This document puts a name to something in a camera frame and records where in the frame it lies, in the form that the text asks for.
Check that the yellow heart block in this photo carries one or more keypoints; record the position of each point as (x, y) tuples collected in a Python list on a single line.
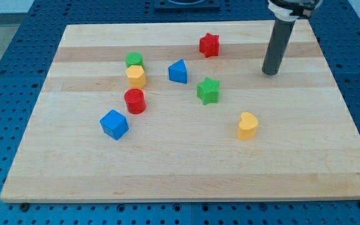
[(247, 127)]

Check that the wooden board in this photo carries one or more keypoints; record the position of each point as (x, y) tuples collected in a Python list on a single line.
[(306, 147)]

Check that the green star block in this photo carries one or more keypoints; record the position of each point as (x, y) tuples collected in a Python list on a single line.
[(208, 91)]

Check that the blue triangle block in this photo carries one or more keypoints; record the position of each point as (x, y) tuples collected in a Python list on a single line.
[(178, 72)]

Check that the red cylinder block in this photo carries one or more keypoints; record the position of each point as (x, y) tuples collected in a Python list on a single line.
[(135, 101)]

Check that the yellow hexagon block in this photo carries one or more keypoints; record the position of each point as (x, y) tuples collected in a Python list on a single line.
[(136, 76)]

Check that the blue cube block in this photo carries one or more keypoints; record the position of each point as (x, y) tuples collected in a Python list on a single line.
[(114, 124)]

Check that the green cylinder block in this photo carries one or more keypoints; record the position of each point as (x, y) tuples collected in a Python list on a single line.
[(134, 59)]

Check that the red star block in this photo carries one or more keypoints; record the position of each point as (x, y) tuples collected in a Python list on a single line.
[(209, 45)]

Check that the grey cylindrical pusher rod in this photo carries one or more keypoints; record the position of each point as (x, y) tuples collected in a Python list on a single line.
[(278, 43)]

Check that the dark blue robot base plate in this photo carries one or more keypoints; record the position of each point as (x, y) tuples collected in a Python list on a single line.
[(186, 5)]

